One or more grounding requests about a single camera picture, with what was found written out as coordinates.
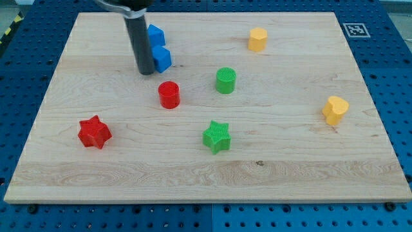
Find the green cylinder block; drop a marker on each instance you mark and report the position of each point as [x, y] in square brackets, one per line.
[225, 80]

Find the metal clamp robot mount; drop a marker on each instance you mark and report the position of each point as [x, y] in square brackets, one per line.
[129, 9]

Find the yellow heart block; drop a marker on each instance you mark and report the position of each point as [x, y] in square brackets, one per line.
[334, 110]

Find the wooden board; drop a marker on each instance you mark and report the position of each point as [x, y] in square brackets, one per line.
[282, 150]

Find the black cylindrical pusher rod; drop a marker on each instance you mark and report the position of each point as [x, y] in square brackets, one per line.
[139, 38]

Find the yellow hexagon block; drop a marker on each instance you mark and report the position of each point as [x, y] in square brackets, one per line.
[257, 39]

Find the green star block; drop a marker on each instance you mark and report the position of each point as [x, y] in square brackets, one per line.
[217, 137]

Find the white fiducial marker tag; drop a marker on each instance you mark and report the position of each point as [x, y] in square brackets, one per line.
[356, 30]

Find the blue block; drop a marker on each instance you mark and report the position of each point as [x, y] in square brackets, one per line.
[162, 58]
[156, 36]

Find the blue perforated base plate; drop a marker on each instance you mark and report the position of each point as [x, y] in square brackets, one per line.
[31, 57]

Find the red star block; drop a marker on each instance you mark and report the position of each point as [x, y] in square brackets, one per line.
[93, 132]

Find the red cylinder block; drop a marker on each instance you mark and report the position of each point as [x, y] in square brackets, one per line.
[169, 94]

